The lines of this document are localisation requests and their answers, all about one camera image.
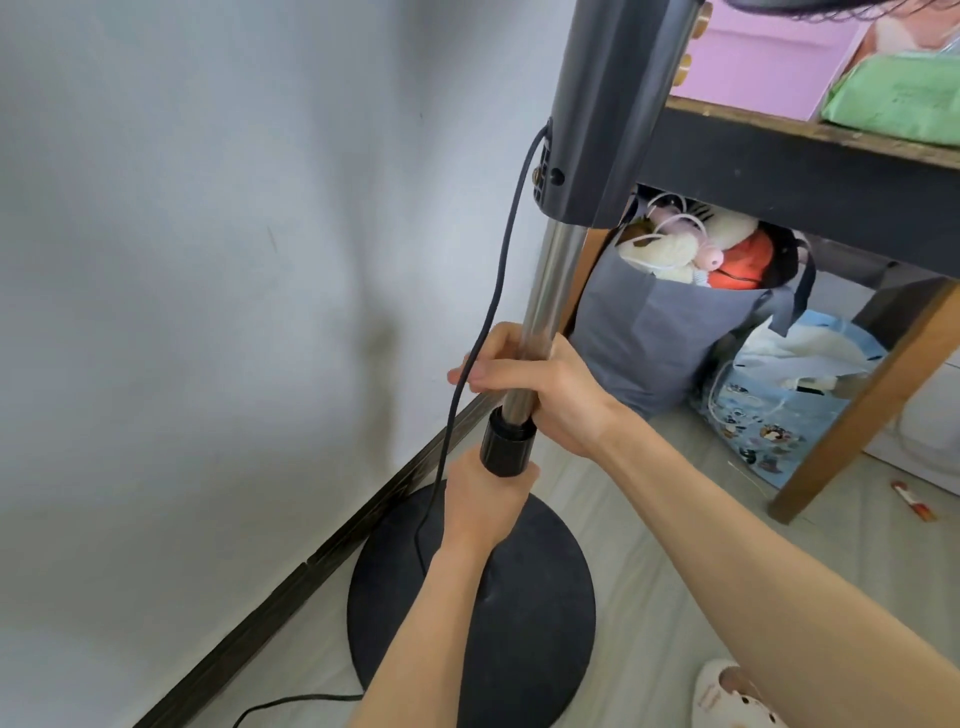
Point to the grey fabric bag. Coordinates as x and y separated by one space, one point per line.
652 337

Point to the blue printed plastic bag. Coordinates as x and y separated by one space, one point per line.
780 439

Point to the black pedestal fan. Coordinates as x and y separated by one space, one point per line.
615 112

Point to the dark wooden table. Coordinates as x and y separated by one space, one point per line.
787 172

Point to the white plastic container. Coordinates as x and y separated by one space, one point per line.
926 435

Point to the pale pink packet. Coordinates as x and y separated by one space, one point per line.
900 34

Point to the person's left hand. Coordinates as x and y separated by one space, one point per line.
472 510

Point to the person's right hand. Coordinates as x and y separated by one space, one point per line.
574 405

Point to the red and yellow tube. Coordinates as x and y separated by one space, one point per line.
913 501

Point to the white paper bag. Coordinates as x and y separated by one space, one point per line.
795 349

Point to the person's right fingers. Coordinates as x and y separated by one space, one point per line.
491 373

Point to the cream plush toy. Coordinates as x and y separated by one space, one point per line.
667 255

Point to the dark wooden baseboard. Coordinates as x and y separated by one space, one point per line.
300 577

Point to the person's right forearm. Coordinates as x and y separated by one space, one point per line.
750 585

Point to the person's left forearm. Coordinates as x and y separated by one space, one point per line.
435 637

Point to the white slipper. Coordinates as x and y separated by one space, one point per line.
731 694

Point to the orange plush toy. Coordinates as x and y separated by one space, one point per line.
742 262

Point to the green wipes packet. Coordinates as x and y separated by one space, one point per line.
892 97

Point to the pink box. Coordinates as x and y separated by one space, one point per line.
750 67

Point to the person's left fingers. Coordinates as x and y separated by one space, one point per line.
531 476

